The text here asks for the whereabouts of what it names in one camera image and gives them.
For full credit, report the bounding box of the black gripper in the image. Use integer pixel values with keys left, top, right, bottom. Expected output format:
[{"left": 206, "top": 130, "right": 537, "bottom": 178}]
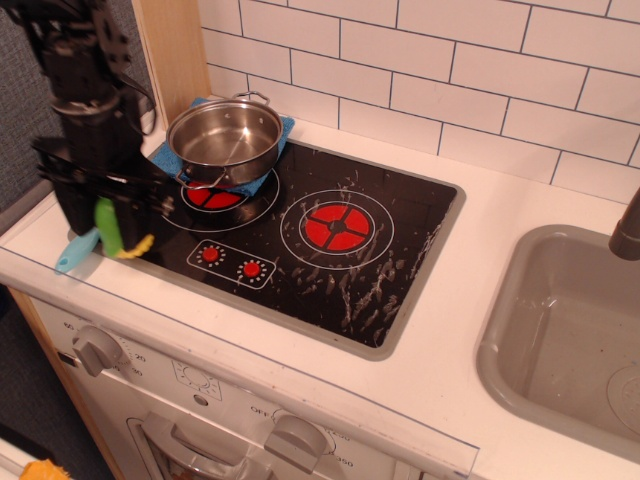
[{"left": 32, "top": 97, "right": 174, "bottom": 250}]

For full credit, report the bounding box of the green yellow toy corn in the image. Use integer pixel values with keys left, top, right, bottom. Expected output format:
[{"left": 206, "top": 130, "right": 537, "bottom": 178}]
[{"left": 94, "top": 198, "right": 155, "bottom": 259}]

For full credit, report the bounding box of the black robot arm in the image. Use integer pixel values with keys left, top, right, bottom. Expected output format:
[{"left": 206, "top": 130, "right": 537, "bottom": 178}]
[{"left": 1, "top": 1, "right": 173, "bottom": 258}]

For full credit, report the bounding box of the stainless steel pot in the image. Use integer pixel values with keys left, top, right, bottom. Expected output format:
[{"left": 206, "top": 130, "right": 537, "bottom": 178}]
[{"left": 165, "top": 90, "right": 285, "bottom": 192}]

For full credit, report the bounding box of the blue cloth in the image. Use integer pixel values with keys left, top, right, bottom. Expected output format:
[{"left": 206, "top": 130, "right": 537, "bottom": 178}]
[{"left": 149, "top": 97, "right": 296, "bottom": 196}]

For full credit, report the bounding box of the left red stove knob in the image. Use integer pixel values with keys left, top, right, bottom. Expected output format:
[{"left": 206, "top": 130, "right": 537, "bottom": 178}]
[{"left": 201, "top": 246, "right": 220, "bottom": 263}]

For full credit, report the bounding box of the red stove knob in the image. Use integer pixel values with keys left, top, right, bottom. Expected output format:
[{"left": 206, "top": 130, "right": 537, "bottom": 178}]
[
  {"left": 242, "top": 261, "right": 262, "bottom": 278},
  {"left": 201, "top": 246, "right": 220, "bottom": 263}
]

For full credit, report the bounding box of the grey timer knob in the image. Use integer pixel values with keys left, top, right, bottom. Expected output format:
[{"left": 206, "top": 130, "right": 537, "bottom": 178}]
[{"left": 72, "top": 326, "right": 123, "bottom": 377}]

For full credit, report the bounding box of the right red stove knob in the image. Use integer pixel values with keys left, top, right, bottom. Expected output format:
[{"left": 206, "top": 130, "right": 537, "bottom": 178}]
[{"left": 242, "top": 261, "right": 262, "bottom": 278}]

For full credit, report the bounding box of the black toy stovetop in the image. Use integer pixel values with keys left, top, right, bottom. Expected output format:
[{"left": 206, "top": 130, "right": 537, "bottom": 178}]
[{"left": 134, "top": 142, "right": 465, "bottom": 361}]

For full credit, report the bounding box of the orange yellow object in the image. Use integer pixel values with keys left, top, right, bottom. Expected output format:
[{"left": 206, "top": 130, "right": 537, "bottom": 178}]
[{"left": 19, "top": 459, "right": 71, "bottom": 480}]

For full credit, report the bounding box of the grey oven knob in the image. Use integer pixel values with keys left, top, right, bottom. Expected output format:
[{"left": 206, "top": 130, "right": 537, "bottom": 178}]
[{"left": 264, "top": 415, "right": 328, "bottom": 474}]

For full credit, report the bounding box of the grey sink basin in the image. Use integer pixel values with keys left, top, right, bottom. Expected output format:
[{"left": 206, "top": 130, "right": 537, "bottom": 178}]
[{"left": 477, "top": 225, "right": 639, "bottom": 462}]

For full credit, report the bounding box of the grey faucet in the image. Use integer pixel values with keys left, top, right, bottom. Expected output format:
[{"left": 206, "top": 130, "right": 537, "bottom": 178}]
[{"left": 608, "top": 190, "right": 640, "bottom": 261}]

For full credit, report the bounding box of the grey spatula blue handle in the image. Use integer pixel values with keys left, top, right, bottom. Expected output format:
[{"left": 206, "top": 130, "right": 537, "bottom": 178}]
[{"left": 54, "top": 227, "right": 100, "bottom": 274}]

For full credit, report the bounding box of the black cable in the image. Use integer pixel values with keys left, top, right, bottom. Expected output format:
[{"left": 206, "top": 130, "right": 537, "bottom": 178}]
[{"left": 117, "top": 74, "right": 159, "bottom": 139}]

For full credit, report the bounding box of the wooden side post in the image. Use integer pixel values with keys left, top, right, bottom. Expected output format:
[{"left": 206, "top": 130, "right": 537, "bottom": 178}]
[{"left": 132, "top": 0, "right": 211, "bottom": 128}]

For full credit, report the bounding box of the grey oven door handle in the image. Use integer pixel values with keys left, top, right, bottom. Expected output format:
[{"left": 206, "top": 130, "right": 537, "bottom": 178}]
[{"left": 140, "top": 413, "right": 276, "bottom": 479}]

